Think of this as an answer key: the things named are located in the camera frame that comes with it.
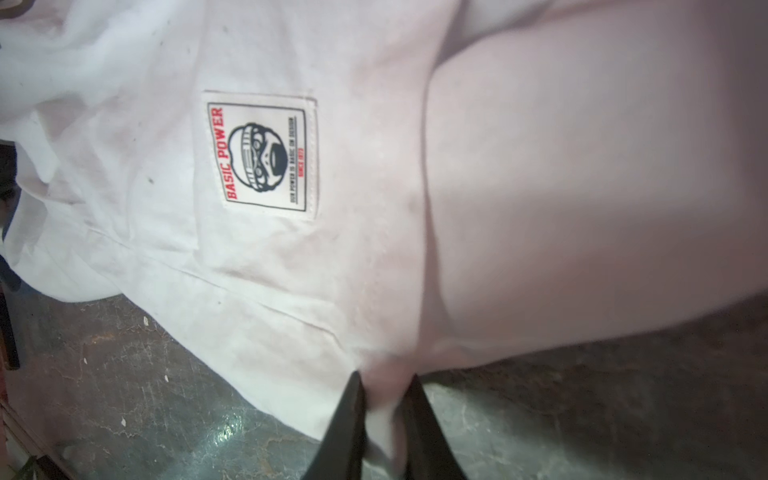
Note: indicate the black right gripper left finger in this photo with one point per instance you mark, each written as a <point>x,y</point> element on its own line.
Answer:
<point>341,451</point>

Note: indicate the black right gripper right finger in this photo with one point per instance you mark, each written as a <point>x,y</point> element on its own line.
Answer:
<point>428,454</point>

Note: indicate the white tank top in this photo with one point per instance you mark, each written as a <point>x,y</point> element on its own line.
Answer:
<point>300,190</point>

